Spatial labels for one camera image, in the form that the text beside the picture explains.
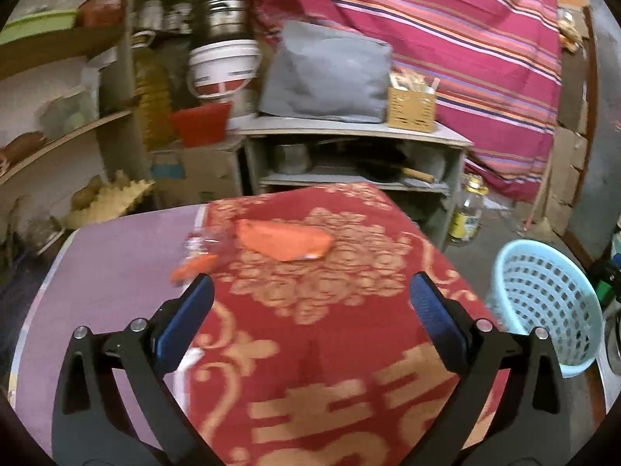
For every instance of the grey shelf cabinet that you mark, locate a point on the grey shelf cabinet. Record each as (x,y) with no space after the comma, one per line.
(349,128)

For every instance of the white plastic bucket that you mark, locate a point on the white plastic bucket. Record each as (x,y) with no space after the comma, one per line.
(223,63)

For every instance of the sweet potato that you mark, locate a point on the sweet potato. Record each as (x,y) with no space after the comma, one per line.
(19,148)

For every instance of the clear plastic bag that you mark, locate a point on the clear plastic bag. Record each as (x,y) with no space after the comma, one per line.
(68,111)

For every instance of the red plastic basin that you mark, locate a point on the red plastic basin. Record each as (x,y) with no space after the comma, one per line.
(199,124)

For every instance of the brown potato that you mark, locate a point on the brown potato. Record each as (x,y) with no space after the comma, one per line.
(87,191)

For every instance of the cardboard box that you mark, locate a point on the cardboard box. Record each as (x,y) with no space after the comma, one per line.
(208,170)

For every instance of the small metal pot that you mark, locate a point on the small metal pot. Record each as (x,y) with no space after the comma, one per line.
(293,158)

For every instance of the green plastic basin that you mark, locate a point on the green plastic basin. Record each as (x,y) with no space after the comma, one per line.
(39,24)

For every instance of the cooking oil jug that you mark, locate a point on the cooking oil jug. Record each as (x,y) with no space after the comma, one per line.
(153,92)

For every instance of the red floral tablecloth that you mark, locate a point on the red floral tablecloth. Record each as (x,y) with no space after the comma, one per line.
(339,325)

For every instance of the orange cloth pouch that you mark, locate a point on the orange cloth pouch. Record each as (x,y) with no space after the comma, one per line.
(286,240)

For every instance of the yellow corrugated foam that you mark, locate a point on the yellow corrugated foam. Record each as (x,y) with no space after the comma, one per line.
(116,201)

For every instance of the steel pot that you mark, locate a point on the steel pot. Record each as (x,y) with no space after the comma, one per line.
(225,17)

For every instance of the red striped blanket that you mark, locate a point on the red striped blanket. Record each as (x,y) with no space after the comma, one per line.
(461,34)

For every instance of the clear bottle with yellow label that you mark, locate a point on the clear bottle with yellow label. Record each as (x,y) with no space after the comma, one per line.
(465,223)

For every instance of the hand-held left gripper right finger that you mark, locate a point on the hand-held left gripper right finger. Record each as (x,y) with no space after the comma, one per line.
(434,323)

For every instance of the stacked cardboard pieces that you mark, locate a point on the stacked cardboard pieces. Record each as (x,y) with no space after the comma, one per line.
(565,174)

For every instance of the wooden shelf unit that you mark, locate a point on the wooden shelf unit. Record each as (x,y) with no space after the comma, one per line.
(114,82)

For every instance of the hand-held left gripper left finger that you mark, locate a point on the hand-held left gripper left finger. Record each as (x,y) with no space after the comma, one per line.
(187,320)

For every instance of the grey fabric bag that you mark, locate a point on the grey fabric bag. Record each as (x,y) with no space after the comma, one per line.
(325,73)

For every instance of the light blue plastic basket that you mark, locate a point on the light blue plastic basket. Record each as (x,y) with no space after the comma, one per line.
(548,296)

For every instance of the woven basket with items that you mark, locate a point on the woven basket with items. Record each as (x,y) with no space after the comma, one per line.
(410,111)

